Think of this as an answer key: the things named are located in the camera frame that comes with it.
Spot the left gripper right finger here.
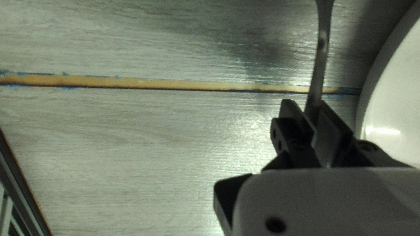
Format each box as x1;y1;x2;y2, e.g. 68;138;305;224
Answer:
312;101;411;168

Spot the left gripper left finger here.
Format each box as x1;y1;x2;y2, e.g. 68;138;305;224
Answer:
262;99;321;172

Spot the pale plate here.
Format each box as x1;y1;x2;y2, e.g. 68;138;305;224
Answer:
355;0;420;168

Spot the black frame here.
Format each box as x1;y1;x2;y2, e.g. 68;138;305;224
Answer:
0;127;54;236

